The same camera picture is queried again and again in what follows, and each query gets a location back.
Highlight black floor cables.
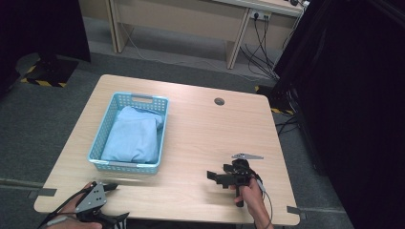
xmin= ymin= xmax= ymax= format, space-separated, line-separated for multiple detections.
xmin=274 ymin=114 xmax=300 ymax=137

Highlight light blue plastic basket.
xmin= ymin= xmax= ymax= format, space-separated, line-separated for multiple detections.
xmin=87 ymin=92 xmax=170 ymax=176

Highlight light blue cloth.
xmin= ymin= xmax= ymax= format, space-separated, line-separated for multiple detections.
xmin=100 ymin=105 xmax=164 ymax=165

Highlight stand base with striped tape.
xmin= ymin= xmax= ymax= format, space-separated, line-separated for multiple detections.
xmin=14 ymin=52 xmax=79 ymax=89

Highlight large black curtain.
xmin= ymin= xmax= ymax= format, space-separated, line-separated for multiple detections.
xmin=272 ymin=0 xmax=405 ymax=229

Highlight small black curtain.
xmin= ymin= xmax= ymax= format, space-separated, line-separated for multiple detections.
xmin=0 ymin=0 xmax=92 ymax=96

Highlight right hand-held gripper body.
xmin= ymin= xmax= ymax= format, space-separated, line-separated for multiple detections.
xmin=226 ymin=153 xmax=265 ymax=208

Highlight person's left hand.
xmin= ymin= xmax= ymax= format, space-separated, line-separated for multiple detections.
xmin=47 ymin=181 xmax=103 ymax=229

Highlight grey tape strip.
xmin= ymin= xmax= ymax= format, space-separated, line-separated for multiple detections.
xmin=286 ymin=205 xmax=308 ymax=221
xmin=26 ymin=187 xmax=58 ymax=200

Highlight person's right hand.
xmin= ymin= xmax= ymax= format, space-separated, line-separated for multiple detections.
xmin=229 ymin=177 xmax=267 ymax=219

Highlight bundle of black cables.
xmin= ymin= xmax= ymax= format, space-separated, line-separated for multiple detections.
xmin=239 ymin=14 xmax=281 ymax=81

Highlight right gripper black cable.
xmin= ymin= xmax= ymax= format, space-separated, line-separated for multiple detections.
xmin=247 ymin=168 xmax=275 ymax=229

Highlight white power strip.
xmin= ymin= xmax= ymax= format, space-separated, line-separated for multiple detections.
xmin=249 ymin=9 xmax=272 ymax=22

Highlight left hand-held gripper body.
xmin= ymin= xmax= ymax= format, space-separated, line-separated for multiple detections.
xmin=75 ymin=181 xmax=118 ymax=229

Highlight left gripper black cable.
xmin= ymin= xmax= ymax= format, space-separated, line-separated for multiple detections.
xmin=37 ymin=181 xmax=96 ymax=229

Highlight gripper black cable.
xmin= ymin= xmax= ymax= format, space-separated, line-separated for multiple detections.
xmin=247 ymin=168 xmax=275 ymax=229
xmin=37 ymin=181 xmax=96 ymax=229

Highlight beige wooden desk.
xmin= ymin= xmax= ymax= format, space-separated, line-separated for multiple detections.
xmin=104 ymin=0 xmax=304 ymax=70

